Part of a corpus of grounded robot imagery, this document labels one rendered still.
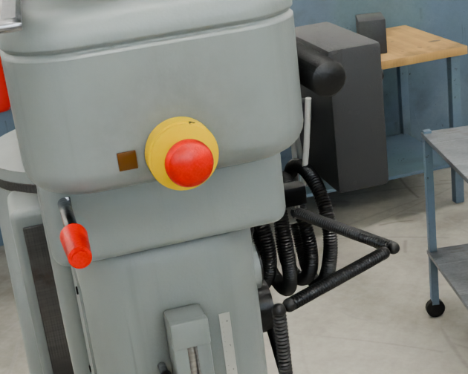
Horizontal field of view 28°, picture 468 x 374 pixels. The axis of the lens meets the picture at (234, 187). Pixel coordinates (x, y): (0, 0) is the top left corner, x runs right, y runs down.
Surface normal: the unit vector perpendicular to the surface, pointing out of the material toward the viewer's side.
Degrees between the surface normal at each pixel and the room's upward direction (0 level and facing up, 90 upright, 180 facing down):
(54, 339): 90
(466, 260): 0
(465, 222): 0
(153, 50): 90
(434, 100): 90
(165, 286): 90
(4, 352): 0
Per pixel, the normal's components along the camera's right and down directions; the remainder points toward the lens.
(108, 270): -0.23, 0.24
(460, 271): -0.11, -0.93
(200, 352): 0.26, 0.30
